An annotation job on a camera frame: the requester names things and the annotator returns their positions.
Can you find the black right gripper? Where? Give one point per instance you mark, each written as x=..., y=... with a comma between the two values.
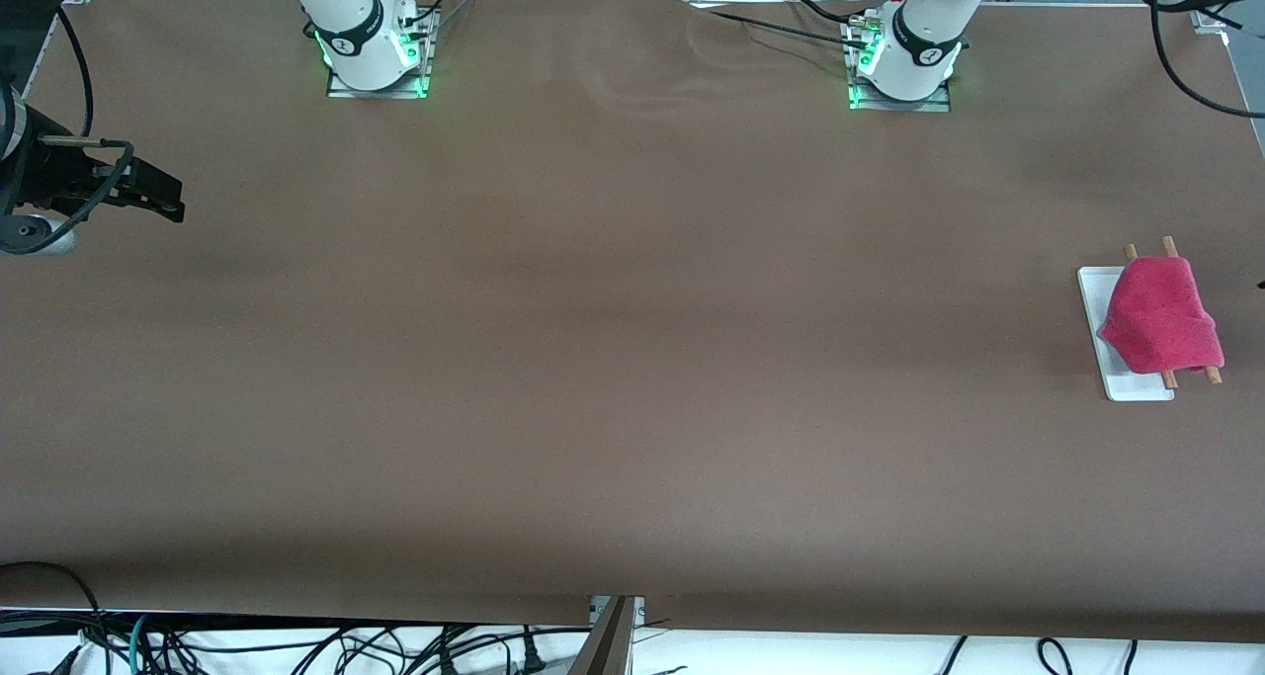
x=46, y=175

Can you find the pink towel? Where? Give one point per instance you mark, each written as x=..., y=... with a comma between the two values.
x=1161, y=314

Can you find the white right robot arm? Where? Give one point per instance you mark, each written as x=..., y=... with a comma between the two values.
x=356, y=23

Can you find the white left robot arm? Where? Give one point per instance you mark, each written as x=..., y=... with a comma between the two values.
x=924, y=42

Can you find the brown table cover sheet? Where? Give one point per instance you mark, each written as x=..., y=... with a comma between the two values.
x=632, y=359

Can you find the wooden chopsticks pair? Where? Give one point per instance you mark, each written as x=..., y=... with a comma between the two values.
x=1127, y=386

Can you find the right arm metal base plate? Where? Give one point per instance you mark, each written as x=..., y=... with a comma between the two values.
x=336, y=89

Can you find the metal table frame bracket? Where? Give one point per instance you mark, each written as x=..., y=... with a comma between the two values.
x=611, y=640

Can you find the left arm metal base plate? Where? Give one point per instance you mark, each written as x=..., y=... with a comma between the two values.
x=939, y=105

